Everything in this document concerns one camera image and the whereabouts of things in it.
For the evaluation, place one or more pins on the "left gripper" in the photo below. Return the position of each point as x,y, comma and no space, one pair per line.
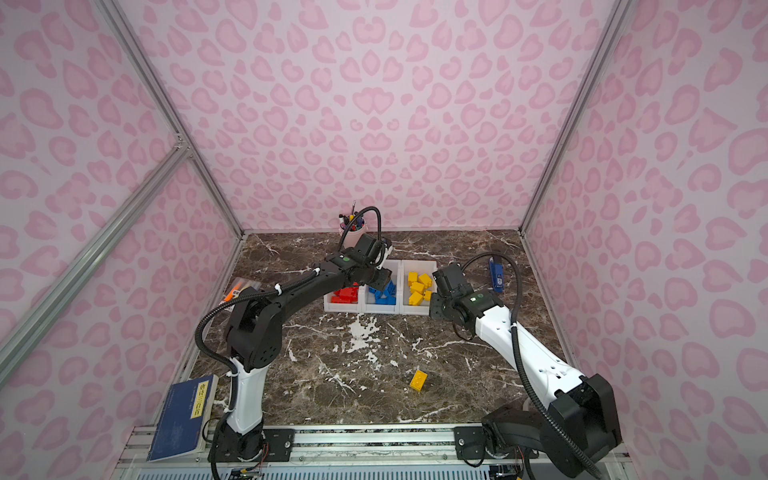
383,280

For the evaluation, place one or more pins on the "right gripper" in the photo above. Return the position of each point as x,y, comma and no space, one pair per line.
435,302

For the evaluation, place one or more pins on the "red lego brick cluster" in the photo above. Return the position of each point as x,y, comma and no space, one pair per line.
348,295

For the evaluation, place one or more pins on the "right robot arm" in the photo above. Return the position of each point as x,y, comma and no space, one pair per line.
573,420

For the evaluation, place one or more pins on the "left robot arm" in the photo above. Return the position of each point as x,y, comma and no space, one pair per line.
255,333

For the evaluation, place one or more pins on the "pink pen cup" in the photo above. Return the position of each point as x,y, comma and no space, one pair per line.
352,228

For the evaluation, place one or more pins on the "white middle bin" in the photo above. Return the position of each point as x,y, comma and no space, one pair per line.
394,266

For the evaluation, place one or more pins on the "white left bin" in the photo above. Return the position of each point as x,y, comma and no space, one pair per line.
341,279

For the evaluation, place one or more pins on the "blue box cutter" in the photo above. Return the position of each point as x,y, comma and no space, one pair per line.
496,272

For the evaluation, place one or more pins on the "highlighter marker pack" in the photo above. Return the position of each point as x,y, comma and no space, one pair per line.
237,285

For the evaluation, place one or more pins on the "blue notebook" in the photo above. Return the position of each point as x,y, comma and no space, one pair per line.
185,413

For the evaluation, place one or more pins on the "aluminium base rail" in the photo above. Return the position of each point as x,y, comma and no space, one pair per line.
388,451

